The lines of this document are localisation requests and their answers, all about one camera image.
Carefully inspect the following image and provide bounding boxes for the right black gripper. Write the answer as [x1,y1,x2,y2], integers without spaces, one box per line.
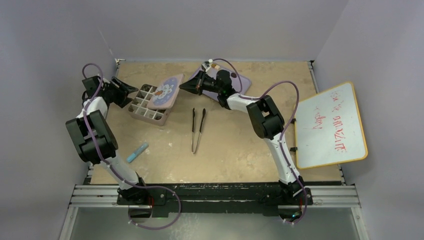
[179,70,222,97]

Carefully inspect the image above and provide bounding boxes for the black metal tongs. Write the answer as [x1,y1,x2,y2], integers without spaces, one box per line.
[190,107,207,155]

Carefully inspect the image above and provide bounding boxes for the silver metal box lid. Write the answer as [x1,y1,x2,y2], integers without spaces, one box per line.
[146,73,185,110]

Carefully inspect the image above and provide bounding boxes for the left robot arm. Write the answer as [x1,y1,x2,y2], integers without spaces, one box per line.
[65,75,150,205]

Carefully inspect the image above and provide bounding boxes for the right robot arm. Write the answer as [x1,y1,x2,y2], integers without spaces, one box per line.
[179,69,313,208]

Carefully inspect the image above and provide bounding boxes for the purple plastic tray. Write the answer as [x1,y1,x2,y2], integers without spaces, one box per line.
[189,62,252,102]

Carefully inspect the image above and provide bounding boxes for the blue small marker cap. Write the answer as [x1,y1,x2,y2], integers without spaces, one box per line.
[126,142,149,163]

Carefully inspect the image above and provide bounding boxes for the yellow framed whiteboard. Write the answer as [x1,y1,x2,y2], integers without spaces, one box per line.
[294,81,368,169]

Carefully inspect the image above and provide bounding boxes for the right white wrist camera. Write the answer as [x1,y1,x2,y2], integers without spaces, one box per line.
[200,59,215,73]

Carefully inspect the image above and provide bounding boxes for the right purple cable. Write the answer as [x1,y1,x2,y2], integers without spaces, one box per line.
[211,58,309,226]

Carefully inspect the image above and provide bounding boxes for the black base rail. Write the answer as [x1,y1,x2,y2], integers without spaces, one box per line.
[67,181,360,220]

